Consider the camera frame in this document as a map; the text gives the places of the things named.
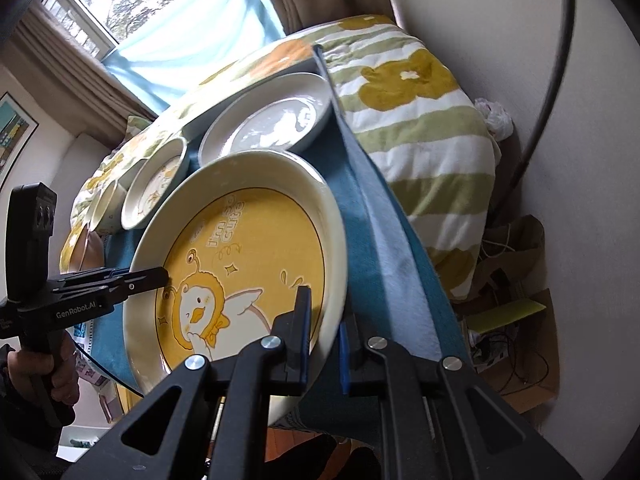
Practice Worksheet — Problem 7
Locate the framed city picture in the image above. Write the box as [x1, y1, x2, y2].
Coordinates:
[0, 92, 39, 186]

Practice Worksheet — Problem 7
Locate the floral striped duvet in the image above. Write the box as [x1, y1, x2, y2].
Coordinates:
[70, 14, 500, 300]

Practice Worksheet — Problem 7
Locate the yellow cartoon duck plate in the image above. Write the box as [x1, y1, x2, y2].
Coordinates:
[122, 150, 348, 392]

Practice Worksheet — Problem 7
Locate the plain white plate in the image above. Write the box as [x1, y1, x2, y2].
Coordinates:
[198, 73, 332, 167]

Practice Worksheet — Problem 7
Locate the small white bowl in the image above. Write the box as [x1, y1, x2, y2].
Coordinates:
[117, 158, 146, 191]

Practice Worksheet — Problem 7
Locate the left brown curtain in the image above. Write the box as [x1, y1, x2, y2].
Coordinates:
[1, 2, 156, 148]

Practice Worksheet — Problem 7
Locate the light blue window cloth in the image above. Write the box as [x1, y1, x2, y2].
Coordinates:
[103, 0, 285, 113]

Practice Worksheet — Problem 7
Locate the blue table cloth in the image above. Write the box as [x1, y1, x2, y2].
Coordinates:
[89, 44, 471, 430]

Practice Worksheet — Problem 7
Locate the cream rimmed plate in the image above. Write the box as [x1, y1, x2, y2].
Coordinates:
[120, 136, 189, 231]

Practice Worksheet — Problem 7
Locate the black curved lamp stand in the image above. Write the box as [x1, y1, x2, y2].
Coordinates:
[504, 0, 577, 196]

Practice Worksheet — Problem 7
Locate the brown cardboard box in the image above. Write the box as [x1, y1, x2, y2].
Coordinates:
[464, 289, 560, 414]

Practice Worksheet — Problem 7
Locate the person's left hand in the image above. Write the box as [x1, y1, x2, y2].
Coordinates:
[8, 332, 79, 406]

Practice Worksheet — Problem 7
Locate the green patterned pillow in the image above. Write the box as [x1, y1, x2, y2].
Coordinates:
[125, 115, 151, 141]

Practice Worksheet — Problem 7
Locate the grey headboard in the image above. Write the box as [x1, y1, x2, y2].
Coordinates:
[51, 133, 111, 228]

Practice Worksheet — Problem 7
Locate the cream cartoon bowl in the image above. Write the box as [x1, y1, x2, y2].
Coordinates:
[90, 180, 127, 236]

